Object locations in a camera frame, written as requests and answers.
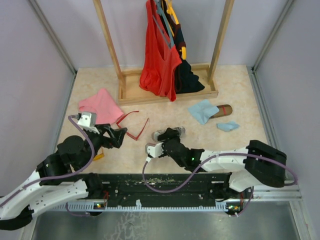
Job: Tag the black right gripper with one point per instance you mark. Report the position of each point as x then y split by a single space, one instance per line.
170 133

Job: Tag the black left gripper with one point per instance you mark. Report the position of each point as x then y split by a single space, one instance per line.
117 135

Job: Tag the map print glasses case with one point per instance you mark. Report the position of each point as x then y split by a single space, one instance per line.
182 133

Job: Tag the red sunglasses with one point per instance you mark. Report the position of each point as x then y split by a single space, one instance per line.
134 122

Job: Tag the large light blue cloth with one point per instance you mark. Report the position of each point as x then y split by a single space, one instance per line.
203 111

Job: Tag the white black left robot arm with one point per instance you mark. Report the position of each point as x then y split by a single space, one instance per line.
57 180

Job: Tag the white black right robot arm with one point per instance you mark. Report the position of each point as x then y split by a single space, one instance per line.
255 164

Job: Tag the yellow sunglasses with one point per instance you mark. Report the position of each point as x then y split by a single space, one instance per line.
100 154

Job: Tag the pink folded t-shirt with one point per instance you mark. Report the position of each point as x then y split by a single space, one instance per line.
103 105

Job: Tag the wooden clothes rack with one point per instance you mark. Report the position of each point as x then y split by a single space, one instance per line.
129 91

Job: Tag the small light blue cloth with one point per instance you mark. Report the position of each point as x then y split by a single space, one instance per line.
228 126

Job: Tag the dark navy garment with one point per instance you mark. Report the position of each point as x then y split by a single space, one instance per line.
185 80

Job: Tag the brown plaid glasses case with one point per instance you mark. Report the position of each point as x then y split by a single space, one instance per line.
223 111

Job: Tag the red tank top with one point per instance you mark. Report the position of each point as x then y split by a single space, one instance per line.
161 57

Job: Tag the yellow clothes hanger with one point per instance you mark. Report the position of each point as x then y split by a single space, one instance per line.
175 28

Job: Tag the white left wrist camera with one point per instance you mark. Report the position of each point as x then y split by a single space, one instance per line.
87 119

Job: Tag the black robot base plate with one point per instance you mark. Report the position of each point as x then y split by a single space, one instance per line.
167 190

